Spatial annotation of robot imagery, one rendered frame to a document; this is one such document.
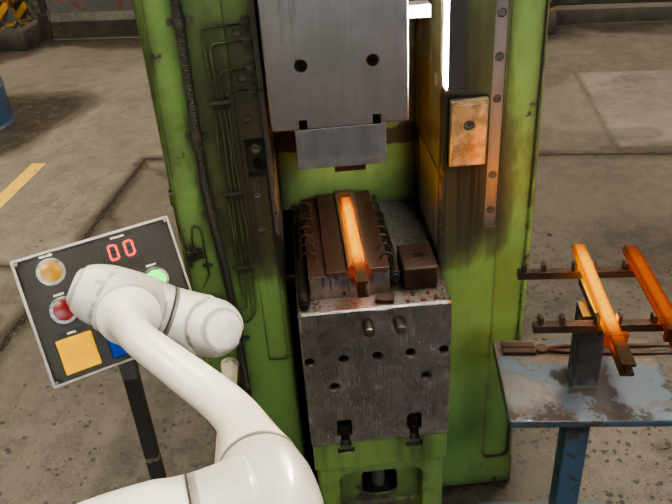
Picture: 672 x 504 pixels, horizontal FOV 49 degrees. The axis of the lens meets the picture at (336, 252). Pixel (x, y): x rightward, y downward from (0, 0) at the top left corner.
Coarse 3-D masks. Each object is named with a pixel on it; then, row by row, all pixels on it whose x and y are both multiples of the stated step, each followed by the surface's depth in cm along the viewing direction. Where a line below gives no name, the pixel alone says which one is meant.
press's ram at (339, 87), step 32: (288, 0) 144; (320, 0) 145; (352, 0) 145; (384, 0) 146; (288, 32) 147; (320, 32) 148; (352, 32) 148; (384, 32) 149; (288, 64) 151; (320, 64) 151; (352, 64) 152; (384, 64) 152; (288, 96) 154; (320, 96) 155; (352, 96) 155; (384, 96) 156; (288, 128) 158
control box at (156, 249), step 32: (160, 224) 163; (32, 256) 152; (64, 256) 154; (96, 256) 157; (128, 256) 159; (160, 256) 162; (32, 288) 152; (64, 288) 154; (32, 320) 151; (64, 384) 153
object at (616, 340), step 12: (576, 252) 179; (588, 264) 174; (588, 276) 170; (588, 288) 168; (600, 288) 166; (600, 300) 162; (600, 312) 158; (612, 312) 158; (612, 324) 154; (612, 336) 150; (624, 336) 150; (612, 348) 151; (624, 348) 147; (624, 360) 144; (624, 372) 144
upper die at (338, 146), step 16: (304, 128) 159; (320, 128) 159; (336, 128) 159; (352, 128) 159; (368, 128) 159; (384, 128) 160; (304, 144) 160; (320, 144) 160; (336, 144) 161; (352, 144) 161; (368, 144) 161; (384, 144) 162; (304, 160) 162; (320, 160) 162; (336, 160) 163; (352, 160) 163; (368, 160) 163; (384, 160) 164
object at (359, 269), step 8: (344, 200) 206; (344, 208) 202; (352, 208) 202; (344, 216) 198; (352, 216) 198; (352, 224) 194; (352, 232) 191; (352, 240) 187; (352, 248) 184; (360, 248) 184; (352, 256) 181; (360, 256) 180; (352, 264) 176; (360, 264) 175; (368, 264) 176; (352, 272) 177; (360, 272) 172; (368, 272) 177; (360, 280) 169; (360, 288) 170; (360, 296) 171; (368, 296) 171
